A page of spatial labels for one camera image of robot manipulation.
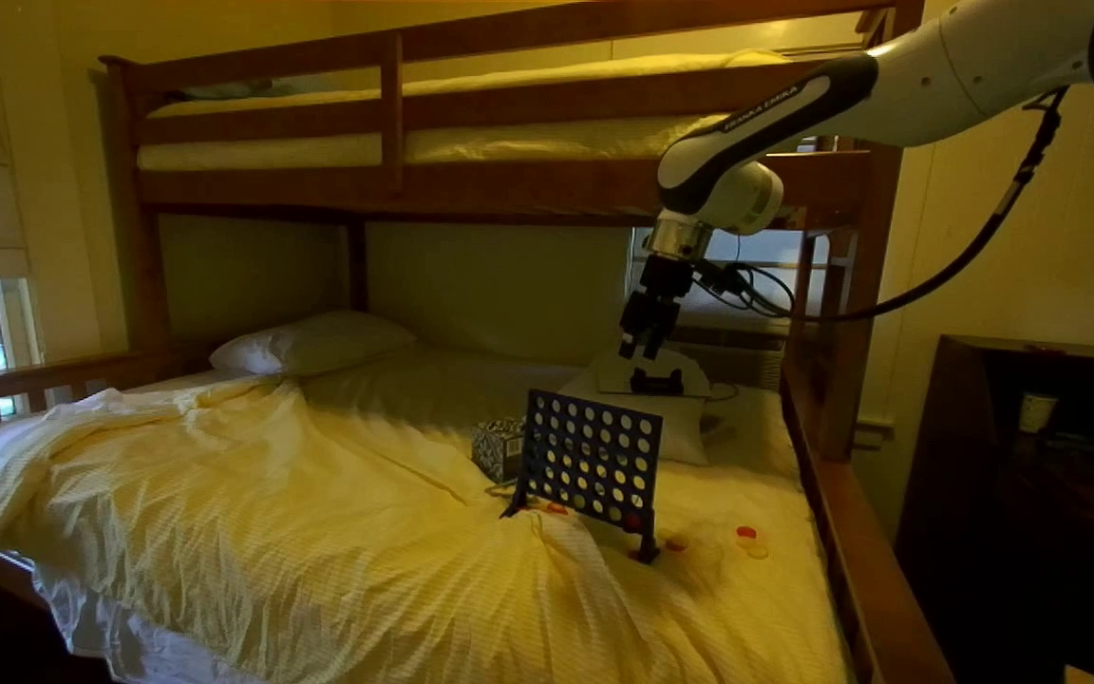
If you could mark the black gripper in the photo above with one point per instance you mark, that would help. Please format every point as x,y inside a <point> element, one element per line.
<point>660,291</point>

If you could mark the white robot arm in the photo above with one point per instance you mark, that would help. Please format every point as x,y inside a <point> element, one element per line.
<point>952,70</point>

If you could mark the small window behind bed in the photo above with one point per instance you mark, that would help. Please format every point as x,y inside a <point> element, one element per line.
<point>769,250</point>

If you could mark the white pillow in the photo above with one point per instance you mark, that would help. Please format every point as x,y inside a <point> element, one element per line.
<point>306,345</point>
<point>686,430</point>

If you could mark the patterned grey box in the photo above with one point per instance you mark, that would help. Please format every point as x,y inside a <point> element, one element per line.
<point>497,453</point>

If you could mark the red plastic game disc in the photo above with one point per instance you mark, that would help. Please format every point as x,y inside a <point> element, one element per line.
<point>558,506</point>
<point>748,534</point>

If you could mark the yellow striped duvet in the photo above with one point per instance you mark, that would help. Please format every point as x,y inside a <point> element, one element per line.
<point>322,534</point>

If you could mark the white cup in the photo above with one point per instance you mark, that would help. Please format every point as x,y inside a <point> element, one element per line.
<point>1040,411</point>

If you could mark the dark wooden dresser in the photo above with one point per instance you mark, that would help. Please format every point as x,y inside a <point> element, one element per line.
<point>1015,545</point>

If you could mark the bunk mattress with yellow sheet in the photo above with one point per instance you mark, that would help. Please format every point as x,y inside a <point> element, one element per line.
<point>258,150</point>

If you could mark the white mattress sheet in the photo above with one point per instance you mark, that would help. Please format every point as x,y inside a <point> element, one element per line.
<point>103,633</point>

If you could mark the black bracket object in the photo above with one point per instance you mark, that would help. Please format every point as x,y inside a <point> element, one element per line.
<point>660,382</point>

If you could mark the wooden bunk bed frame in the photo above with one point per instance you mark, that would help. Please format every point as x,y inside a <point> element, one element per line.
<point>512,191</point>

